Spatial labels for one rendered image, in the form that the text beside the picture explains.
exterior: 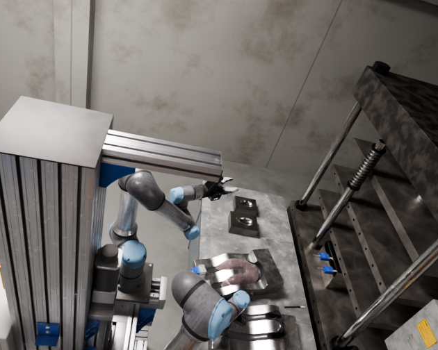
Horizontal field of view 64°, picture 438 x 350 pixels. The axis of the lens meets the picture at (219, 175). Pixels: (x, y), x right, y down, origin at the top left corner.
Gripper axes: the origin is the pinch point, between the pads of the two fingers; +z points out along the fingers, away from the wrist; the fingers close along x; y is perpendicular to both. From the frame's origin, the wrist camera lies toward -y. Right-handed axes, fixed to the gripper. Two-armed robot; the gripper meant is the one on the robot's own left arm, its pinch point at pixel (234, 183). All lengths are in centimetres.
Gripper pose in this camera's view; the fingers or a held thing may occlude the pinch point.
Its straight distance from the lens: 185.0
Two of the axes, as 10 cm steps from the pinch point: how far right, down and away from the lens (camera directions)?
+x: 4.2, 7.5, -5.1
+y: -3.3, 6.5, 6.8
